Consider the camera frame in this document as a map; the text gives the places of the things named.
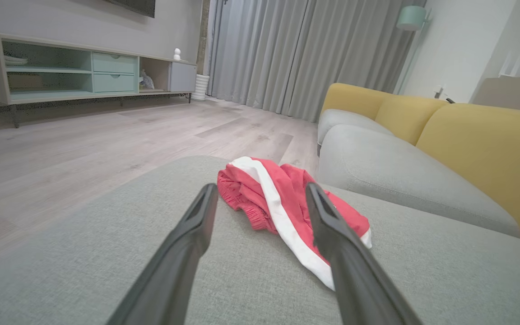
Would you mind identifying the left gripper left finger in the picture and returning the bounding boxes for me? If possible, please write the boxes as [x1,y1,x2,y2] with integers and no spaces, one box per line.
[107,183,219,325]

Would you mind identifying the grey sofa seat cushion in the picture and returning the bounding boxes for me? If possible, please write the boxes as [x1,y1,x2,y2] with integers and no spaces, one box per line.
[318,124,520,240]
[318,108,396,146]

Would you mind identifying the black plug at socket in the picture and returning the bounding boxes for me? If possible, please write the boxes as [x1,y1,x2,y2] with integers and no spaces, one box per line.
[434,85,455,105]

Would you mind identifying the mint cabinet drawer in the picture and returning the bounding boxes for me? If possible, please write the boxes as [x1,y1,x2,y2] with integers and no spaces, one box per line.
[93,73,137,93]
[92,52,137,74]

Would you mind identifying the grey cabinet door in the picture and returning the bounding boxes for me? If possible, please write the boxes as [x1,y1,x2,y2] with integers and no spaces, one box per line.
[170,62,197,93]

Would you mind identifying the red shorts with white stripe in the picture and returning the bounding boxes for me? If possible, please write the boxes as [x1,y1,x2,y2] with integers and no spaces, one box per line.
[217,157,372,292]

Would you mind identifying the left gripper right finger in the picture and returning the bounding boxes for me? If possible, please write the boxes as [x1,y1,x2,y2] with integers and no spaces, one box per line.
[305,182,423,325]

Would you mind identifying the dark wall television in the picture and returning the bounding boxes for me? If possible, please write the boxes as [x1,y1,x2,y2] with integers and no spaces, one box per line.
[104,0,156,19]

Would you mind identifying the white ribbed pot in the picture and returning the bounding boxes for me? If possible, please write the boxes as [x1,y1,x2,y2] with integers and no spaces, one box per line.
[191,74,210,101]

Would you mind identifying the narrow yellow sofa backrest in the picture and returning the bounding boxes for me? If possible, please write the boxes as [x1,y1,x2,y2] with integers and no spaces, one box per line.
[374,94,449,146]

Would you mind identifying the mint shade floor lamp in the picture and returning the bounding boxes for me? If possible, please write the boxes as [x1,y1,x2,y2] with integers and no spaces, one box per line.
[395,5,432,96]

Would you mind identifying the grey pleated curtain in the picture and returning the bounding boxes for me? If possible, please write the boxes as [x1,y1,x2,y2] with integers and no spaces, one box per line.
[206,0,425,122]

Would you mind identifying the wide yellow sofa backrest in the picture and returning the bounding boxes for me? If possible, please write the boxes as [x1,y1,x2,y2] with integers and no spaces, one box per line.
[416,103,520,247]

